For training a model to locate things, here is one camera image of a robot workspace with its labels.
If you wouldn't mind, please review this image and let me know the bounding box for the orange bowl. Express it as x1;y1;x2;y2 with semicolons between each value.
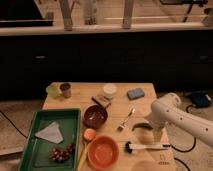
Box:
87;136;119;170

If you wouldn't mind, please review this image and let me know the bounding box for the white folded cloth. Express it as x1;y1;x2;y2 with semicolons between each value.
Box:
35;122;63;144

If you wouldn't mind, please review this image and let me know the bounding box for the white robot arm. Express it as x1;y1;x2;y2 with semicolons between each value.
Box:
147;93;213;148

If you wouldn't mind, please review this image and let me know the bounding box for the yellow-green cup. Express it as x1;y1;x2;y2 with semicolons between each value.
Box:
46;84;60;99

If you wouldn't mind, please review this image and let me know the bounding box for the green plastic tray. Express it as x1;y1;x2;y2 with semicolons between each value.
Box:
18;108;81;171

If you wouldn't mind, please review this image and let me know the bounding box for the dark blue object on floor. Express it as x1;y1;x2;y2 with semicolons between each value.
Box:
190;93;212;108

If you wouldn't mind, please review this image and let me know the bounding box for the brown wooden block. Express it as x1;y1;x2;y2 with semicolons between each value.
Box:
92;95;111;108

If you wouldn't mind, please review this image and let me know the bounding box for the black cable right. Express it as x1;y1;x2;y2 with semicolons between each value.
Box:
170;104;198;171

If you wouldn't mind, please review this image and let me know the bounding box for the black cable left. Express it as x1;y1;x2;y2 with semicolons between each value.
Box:
0;110;28;139

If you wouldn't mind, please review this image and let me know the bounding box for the white cup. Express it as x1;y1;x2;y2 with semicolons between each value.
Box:
103;83;117;99

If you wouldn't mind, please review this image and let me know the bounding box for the yellow banana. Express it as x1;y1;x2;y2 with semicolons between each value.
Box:
76;143;88;171

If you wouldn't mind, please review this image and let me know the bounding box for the purple bowl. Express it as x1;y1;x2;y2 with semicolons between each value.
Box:
83;105;108;129

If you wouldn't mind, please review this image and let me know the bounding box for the black cable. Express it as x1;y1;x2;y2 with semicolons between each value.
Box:
0;110;28;139
170;104;198;171

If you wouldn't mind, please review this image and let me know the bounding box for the orange fruit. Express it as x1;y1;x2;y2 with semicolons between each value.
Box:
83;128;96;142

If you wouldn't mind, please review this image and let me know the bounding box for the black and white dish brush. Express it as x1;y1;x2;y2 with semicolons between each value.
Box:
125;141;171;154

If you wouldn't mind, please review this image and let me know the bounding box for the brown cup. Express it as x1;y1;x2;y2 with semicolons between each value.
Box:
60;83;71;98

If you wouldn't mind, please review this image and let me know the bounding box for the blue sponge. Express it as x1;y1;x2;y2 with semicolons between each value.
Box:
127;88;145;100

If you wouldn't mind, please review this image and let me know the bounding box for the metal fork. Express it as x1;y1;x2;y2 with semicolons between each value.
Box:
117;108;135;132

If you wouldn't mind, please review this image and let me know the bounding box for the bunch of red grapes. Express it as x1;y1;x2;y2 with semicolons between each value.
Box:
50;144;74;163

